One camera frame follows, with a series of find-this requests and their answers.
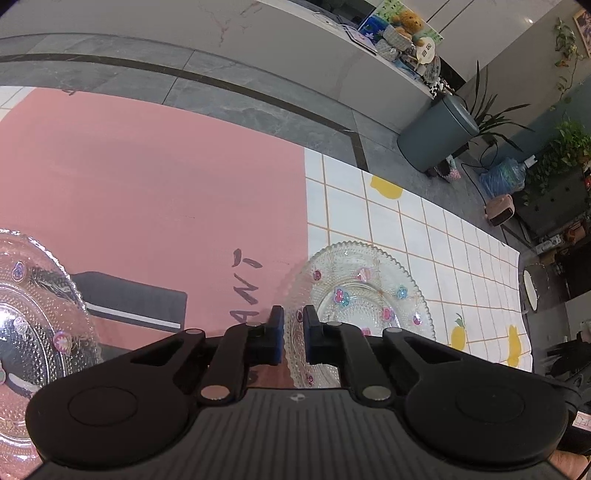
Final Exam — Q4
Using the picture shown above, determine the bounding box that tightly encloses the hanging vine plant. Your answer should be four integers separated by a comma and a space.
551, 18, 583, 99

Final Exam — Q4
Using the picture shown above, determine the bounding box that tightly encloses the person's right hand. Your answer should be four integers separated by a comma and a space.
549, 450, 591, 480

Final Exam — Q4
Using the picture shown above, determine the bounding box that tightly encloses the black plant stand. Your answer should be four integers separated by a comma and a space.
514, 168, 591, 241

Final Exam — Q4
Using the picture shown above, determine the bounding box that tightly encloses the black chair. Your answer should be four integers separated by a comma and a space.
546, 330, 591, 386

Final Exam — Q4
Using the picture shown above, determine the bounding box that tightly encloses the floral cloth pouch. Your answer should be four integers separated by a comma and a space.
433, 156, 463, 184

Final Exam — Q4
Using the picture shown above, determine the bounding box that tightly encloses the long leaf potted plant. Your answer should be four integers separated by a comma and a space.
455, 59, 533, 155

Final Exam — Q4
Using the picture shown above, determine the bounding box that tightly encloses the leafy vine plant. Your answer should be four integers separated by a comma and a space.
526, 114, 591, 195

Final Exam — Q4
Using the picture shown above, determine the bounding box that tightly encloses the brown teddy bear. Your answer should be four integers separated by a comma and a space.
392, 11, 426, 46

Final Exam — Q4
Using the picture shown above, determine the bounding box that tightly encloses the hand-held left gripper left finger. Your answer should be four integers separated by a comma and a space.
134, 305, 285, 405

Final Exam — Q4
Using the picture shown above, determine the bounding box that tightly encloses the clear glass flower plate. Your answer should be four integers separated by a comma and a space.
283, 241, 436, 389
0, 229, 105, 460

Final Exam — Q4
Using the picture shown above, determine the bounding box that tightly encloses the pink space heater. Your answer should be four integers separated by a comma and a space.
483, 194, 516, 228

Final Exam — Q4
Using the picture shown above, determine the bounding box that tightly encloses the checked fruit print tablecloth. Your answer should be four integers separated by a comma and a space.
0, 85, 535, 462

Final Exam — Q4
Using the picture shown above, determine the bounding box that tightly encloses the blue water jug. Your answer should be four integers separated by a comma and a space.
479, 157, 528, 200

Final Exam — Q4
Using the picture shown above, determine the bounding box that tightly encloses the grey round trash bin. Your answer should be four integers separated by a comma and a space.
397, 93, 481, 175

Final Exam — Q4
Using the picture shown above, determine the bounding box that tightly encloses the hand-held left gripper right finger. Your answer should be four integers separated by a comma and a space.
302, 305, 459, 404

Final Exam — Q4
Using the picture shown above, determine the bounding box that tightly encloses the dark grey box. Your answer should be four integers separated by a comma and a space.
69, 271, 188, 344

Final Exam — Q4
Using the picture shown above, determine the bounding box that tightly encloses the long white cabinet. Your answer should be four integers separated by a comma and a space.
198, 0, 440, 136

